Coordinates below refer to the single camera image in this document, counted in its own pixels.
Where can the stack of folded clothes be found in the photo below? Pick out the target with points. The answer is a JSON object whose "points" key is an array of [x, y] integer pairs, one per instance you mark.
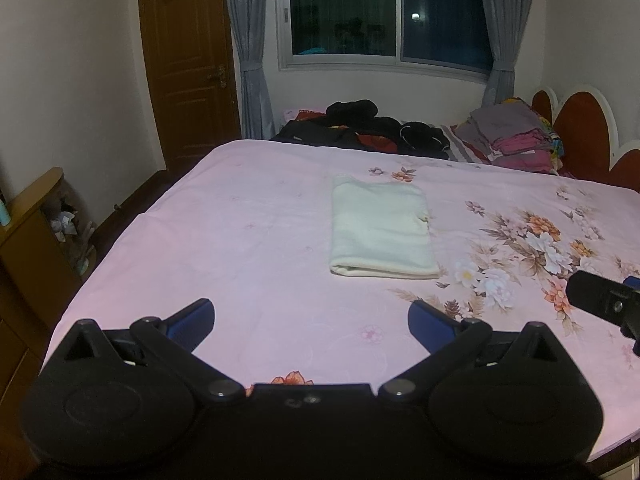
{"points": [[505, 125]]}

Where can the grey curtain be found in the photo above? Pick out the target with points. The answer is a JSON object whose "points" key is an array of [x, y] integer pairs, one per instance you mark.
{"points": [[505, 20], [250, 60]]}

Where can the sliding glass window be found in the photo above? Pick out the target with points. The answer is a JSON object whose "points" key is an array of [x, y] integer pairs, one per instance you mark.
{"points": [[345, 5]]}

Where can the red and white headboard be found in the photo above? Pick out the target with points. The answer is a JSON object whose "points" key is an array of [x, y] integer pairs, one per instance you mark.
{"points": [[585, 130]]}

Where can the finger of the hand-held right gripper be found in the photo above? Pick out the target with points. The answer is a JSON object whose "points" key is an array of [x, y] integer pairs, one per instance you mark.
{"points": [[597, 297]]}

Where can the cream long-sleeve shirt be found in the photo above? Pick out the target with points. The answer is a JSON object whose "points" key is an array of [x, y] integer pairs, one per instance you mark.
{"points": [[380, 225]]}

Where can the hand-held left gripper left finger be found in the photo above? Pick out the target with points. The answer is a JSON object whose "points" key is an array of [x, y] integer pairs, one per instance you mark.
{"points": [[192, 322]]}

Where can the pink floral bedsheet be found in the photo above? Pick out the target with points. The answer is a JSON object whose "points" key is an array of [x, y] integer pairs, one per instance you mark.
{"points": [[250, 220]]}

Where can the pile of dark clothes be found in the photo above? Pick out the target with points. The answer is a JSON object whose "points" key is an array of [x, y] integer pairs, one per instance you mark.
{"points": [[350, 110]]}

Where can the clutter on nightstand shelf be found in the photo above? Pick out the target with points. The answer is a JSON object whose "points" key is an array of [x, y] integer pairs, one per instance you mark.
{"points": [[62, 222]]}

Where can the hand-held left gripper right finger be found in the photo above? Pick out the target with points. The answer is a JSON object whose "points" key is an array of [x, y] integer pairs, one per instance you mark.
{"points": [[427, 325]]}

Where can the teal bottle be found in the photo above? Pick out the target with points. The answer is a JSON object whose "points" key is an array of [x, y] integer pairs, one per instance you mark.
{"points": [[4, 215]]}

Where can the wooden nightstand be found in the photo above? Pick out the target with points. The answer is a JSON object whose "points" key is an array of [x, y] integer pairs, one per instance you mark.
{"points": [[30, 255]]}

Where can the striped bedsheet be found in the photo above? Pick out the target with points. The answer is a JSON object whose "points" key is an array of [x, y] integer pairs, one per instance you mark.
{"points": [[462, 150]]}

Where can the brown wooden door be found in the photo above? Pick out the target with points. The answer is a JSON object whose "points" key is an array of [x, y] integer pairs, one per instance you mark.
{"points": [[185, 60]]}

